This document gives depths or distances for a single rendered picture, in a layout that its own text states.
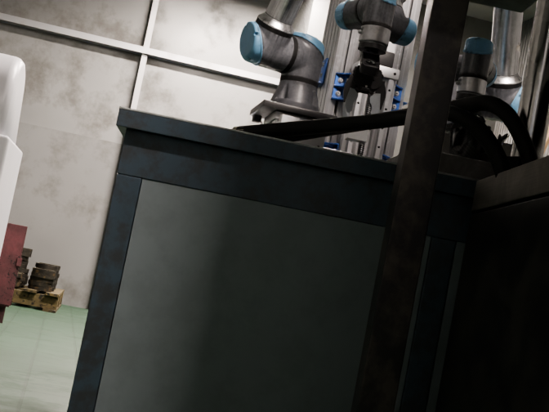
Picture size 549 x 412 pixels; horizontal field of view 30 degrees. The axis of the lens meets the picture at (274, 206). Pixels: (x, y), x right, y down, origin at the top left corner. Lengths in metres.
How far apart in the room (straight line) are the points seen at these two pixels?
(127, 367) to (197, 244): 0.27
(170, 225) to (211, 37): 8.21
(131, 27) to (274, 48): 7.18
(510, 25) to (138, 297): 1.54
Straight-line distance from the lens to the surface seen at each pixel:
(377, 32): 2.57
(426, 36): 1.74
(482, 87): 2.74
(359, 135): 2.51
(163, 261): 2.02
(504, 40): 3.12
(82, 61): 10.04
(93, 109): 9.97
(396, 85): 3.28
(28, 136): 9.93
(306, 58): 3.05
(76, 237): 9.87
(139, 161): 2.03
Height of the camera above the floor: 0.51
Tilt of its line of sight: 5 degrees up
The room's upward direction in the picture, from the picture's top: 11 degrees clockwise
